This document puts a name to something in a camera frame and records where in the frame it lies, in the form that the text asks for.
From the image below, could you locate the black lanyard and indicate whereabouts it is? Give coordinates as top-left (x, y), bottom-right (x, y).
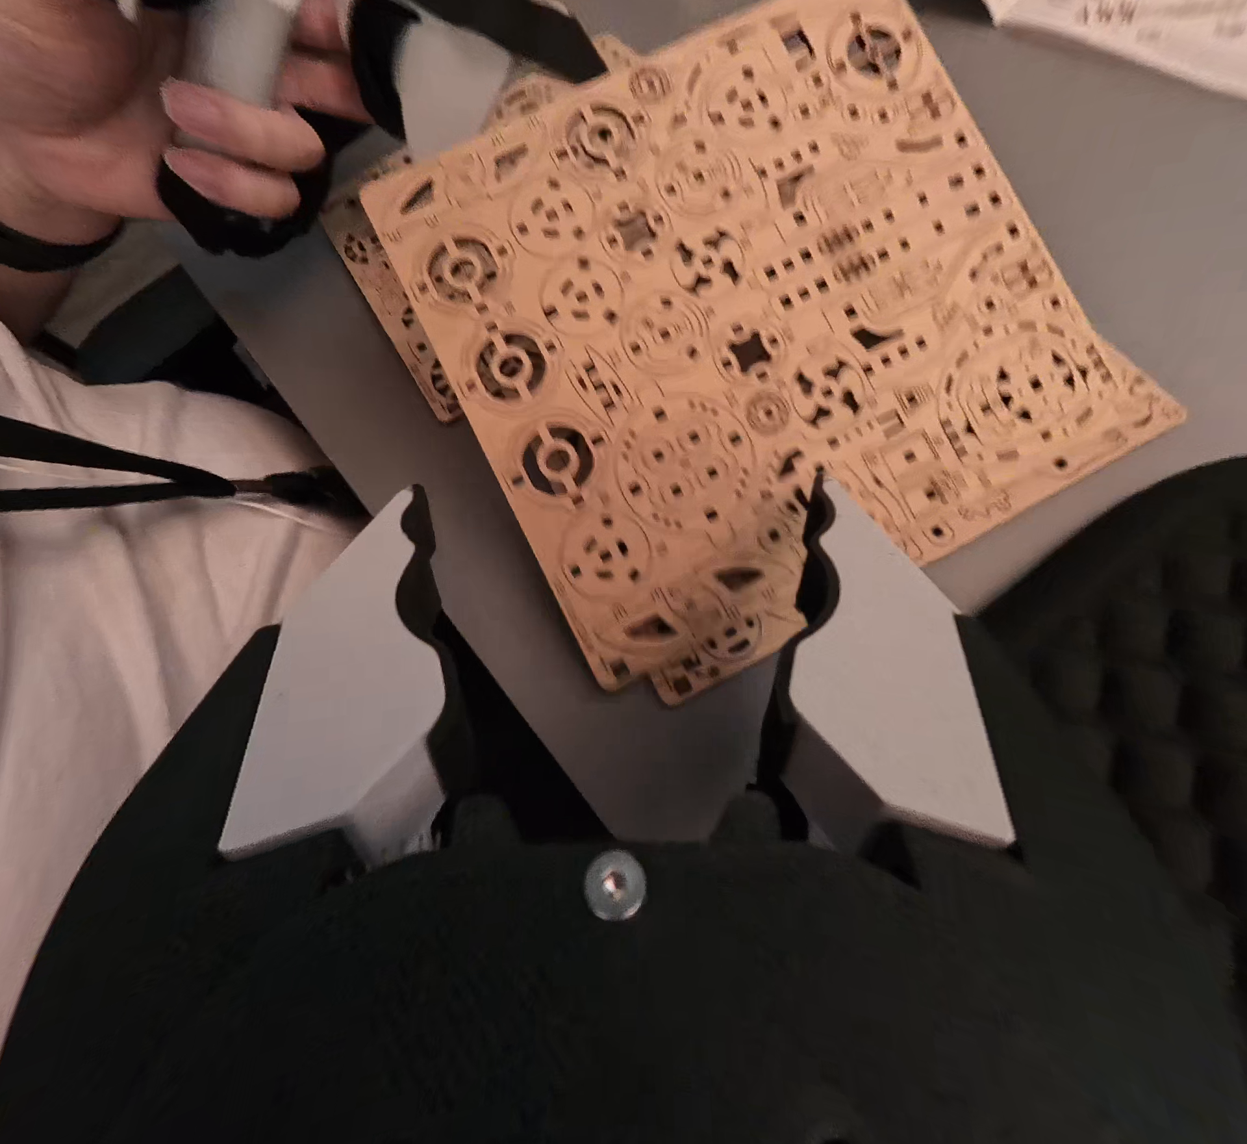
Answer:
top-left (0, 412), bottom-right (337, 515)

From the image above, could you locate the ring-cutout wooden parts sheet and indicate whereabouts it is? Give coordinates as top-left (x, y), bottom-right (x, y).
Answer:
top-left (319, 33), bottom-right (638, 425)

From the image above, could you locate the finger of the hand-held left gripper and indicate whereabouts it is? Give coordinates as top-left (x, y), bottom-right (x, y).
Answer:
top-left (333, 0), bottom-right (610, 164)

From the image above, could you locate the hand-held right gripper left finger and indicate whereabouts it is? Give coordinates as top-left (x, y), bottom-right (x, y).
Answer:
top-left (216, 483), bottom-right (474, 870)

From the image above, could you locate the gear-oval wooden parts sheet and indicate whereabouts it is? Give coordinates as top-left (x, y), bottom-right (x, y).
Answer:
top-left (360, 0), bottom-right (1188, 694)

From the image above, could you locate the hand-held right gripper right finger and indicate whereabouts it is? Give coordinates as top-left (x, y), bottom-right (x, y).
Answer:
top-left (757, 471), bottom-right (1018, 859)

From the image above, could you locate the person's left forearm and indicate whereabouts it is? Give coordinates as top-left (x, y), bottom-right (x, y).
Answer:
top-left (0, 262), bottom-right (80, 345)

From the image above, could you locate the black wrist band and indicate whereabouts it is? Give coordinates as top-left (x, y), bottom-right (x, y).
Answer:
top-left (0, 221), bottom-right (126, 274)

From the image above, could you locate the person's left hand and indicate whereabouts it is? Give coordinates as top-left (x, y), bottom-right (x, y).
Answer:
top-left (0, 0), bottom-right (379, 235)

